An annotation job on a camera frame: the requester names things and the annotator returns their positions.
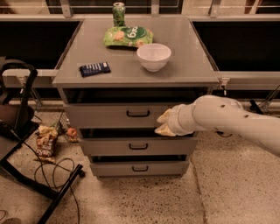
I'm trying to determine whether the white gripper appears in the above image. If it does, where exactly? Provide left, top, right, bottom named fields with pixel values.
left=155, top=104, right=196, bottom=137

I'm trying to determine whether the grey top drawer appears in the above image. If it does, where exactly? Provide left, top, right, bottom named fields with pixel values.
left=64, top=103, right=175, bottom=129

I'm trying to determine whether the grey drawer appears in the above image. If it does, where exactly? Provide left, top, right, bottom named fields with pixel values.
left=90, top=161, right=189, bottom=178
left=80, top=136, right=197, bottom=156
left=64, top=103, right=175, bottom=129

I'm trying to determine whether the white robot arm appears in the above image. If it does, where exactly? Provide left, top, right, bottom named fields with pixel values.
left=155, top=95, right=280, bottom=156

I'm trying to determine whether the grey middle drawer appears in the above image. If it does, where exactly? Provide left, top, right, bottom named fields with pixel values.
left=80, top=136, right=197, bottom=156

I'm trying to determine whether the grey bottom drawer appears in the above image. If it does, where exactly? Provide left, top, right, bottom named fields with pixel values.
left=90, top=161, right=189, bottom=178

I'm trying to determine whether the grey drawer cabinet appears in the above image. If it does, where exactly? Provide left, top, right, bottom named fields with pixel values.
left=52, top=15, right=221, bottom=179

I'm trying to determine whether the white bowl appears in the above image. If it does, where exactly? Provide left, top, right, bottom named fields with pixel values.
left=136, top=43, right=172, bottom=72

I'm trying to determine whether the black floor stand leg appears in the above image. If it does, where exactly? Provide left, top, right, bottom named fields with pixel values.
left=249, top=100, right=265, bottom=115

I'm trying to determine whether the green chip bag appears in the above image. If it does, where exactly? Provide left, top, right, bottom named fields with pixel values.
left=103, top=26, right=153, bottom=48

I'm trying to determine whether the red apple on floor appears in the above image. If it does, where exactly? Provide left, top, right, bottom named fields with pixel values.
left=66, top=128, right=77, bottom=138

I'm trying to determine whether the dark blue snack bar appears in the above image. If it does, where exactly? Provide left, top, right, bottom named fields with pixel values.
left=79, top=62, right=110, bottom=77

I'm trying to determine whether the brown snack bag on floor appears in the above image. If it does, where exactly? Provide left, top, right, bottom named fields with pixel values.
left=35, top=125, right=58, bottom=164

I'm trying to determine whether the green soda can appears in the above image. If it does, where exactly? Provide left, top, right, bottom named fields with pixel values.
left=112, top=2, right=125, bottom=26

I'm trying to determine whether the black floor cable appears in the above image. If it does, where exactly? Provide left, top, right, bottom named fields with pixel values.
left=23, top=139, right=81, bottom=224

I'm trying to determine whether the black chair frame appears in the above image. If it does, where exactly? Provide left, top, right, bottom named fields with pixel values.
left=0, top=57, right=84, bottom=224

